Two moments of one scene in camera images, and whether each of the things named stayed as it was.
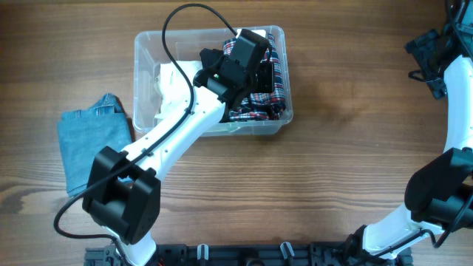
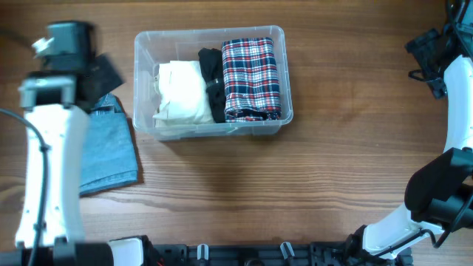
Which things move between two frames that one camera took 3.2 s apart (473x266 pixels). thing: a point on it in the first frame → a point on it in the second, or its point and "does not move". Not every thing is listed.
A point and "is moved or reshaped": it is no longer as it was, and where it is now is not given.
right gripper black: [419, 47] does not move
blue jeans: [83, 131] does not move
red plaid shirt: [265, 106] is moved or reshaped
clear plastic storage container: [246, 67] does not move
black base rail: [304, 254] does not move
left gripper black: [268, 82] → [109, 72]
